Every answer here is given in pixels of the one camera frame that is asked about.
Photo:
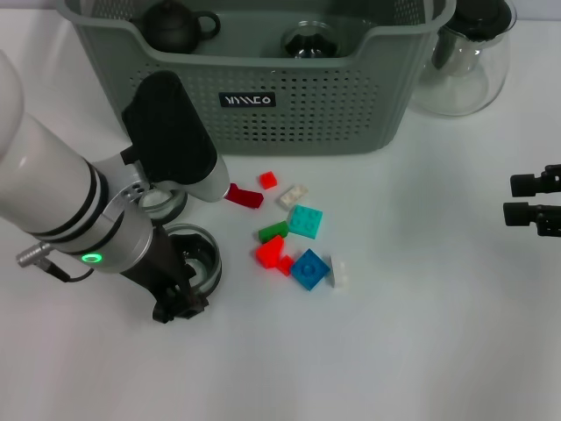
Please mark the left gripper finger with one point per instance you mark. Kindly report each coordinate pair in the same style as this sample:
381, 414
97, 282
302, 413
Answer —
193, 302

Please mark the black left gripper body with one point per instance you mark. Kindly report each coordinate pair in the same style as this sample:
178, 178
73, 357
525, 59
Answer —
162, 263

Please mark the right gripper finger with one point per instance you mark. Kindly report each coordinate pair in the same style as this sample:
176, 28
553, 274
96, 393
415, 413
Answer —
521, 185
517, 214

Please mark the glass teacup with black holder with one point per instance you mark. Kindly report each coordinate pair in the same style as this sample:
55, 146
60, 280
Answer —
206, 263
311, 44
155, 201

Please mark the large red-orange toy brick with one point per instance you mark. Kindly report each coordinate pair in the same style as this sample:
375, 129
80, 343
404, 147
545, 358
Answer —
268, 253

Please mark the green studded toy brick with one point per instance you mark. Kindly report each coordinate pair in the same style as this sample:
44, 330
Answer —
274, 231

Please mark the grey-green perforated storage bin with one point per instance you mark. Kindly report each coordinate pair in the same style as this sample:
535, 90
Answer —
307, 123

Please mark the small red toy brick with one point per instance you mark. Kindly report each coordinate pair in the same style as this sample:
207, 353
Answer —
286, 265
268, 180

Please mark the dark red long brick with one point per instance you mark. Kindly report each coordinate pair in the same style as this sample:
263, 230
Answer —
245, 197

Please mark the glass carafe with black lid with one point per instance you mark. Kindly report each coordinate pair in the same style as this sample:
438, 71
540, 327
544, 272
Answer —
464, 87

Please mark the blue square toy plate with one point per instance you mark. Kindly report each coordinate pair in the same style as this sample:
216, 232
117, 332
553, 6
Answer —
310, 269

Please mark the teal square toy plate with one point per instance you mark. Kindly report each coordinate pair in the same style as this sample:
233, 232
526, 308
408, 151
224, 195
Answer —
306, 221

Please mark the white toy brick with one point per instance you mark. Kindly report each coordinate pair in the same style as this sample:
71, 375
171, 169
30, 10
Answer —
341, 272
293, 196

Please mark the dark clay teapot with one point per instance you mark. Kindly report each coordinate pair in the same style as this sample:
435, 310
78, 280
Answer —
171, 26

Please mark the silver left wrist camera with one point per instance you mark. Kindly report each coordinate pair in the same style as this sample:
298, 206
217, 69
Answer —
171, 131

